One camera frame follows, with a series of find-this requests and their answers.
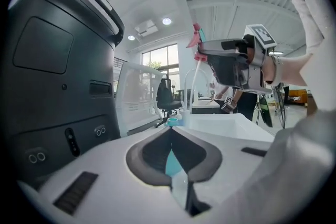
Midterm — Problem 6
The white mesh chair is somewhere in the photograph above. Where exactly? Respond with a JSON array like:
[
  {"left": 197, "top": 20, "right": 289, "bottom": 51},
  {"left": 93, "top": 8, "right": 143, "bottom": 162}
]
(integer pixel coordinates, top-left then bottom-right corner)
[{"left": 114, "top": 61, "right": 169, "bottom": 137}]

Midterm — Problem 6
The teal spray bottle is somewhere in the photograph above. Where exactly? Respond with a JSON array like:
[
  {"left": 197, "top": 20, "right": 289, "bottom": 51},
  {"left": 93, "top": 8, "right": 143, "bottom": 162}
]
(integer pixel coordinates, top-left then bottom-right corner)
[{"left": 164, "top": 117, "right": 185, "bottom": 178}]

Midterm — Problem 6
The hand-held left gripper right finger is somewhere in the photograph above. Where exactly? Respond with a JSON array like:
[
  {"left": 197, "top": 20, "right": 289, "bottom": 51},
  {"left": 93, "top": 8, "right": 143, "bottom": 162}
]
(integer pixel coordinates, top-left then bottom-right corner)
[{"left": 171, "top": 126, "right": 274, "bottom": 218}]

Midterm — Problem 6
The person's right hand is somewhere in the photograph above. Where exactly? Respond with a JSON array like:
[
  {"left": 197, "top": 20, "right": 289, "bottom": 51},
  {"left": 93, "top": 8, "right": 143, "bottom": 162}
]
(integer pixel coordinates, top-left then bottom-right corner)
[{"left": 246, "top": 47, "right": 255, "bottom": 65}]

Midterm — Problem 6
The white wristband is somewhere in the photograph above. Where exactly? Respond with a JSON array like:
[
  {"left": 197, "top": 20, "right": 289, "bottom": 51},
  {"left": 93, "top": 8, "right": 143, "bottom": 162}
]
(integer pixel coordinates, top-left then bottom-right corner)
[{"left": 270, "top": 55, "right": 285, "bottom": 87}]

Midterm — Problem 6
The black green curved object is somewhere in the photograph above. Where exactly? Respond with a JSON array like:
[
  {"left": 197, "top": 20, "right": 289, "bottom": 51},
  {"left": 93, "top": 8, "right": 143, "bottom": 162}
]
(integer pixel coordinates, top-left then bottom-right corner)
[{"left": 258, "top": 93, "right": 274, "bottom": 129}]

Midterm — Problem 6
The ceiling air unit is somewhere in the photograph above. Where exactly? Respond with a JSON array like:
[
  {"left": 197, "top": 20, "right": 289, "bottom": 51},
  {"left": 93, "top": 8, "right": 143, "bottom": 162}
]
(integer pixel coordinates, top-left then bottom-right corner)
[{"left": 134, "top": 19, "right": 159, "bottom": 37}]

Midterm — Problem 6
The tall dark grey cabinet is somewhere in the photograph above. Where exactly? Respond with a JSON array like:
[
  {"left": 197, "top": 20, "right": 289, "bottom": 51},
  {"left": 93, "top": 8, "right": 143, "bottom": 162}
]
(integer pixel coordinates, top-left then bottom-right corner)
[{"left": 4, "top": 0, "right": 126, "bottom": 187}]

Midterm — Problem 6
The black office chair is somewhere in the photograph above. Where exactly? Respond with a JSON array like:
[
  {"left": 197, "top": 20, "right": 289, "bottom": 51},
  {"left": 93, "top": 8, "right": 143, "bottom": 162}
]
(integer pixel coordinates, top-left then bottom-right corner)
[{"left": 154, "top": 78, "right": 185, "bottom": 129}]

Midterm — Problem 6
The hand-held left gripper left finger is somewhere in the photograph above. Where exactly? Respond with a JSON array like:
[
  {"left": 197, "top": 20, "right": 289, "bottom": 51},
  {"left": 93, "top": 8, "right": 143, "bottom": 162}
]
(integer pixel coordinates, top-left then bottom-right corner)
[{"left": 17, "top": 126, "right": 189, "bottom": 224}]

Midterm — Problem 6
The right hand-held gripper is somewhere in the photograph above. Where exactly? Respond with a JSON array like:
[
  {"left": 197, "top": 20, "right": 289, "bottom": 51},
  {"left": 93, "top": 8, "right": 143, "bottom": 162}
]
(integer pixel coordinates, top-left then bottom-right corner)
[{"left": 197, "top": 24, "right": 277, "bottom": 95}]

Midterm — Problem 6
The person's right forearm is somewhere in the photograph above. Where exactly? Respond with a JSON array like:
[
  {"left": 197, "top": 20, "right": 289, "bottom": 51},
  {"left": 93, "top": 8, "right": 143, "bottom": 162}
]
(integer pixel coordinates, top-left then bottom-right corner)
[{"left": 265, "top": 53, "right": 315, "bottom": 88}]

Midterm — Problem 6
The standing fan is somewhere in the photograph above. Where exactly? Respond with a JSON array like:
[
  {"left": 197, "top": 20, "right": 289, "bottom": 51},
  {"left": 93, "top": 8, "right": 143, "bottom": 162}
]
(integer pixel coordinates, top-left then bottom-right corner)
[{"left": 272, "top": 83, "right": 287, "bottom": 130}]

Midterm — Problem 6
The person's beige clothing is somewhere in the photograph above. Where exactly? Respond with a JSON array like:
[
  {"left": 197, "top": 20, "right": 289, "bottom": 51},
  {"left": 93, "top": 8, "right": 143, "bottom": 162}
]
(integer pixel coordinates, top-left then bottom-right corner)
[{"left": 277, "top": 0, "right": 336, "bottom": 114}]

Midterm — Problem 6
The pink spray trigger head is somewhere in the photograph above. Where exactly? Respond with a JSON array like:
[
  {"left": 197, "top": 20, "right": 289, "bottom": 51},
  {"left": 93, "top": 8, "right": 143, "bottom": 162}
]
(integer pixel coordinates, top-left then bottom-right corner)
[{"left": 185, "top": 22, "right": 211, "bottom": 93}]

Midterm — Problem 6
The white sink on black frame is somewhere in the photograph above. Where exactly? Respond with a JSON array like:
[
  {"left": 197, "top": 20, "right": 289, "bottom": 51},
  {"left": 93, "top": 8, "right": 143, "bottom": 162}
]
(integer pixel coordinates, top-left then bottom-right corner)
[{"left": 191, "top": 98, "right": 222, "bottom": 115}]

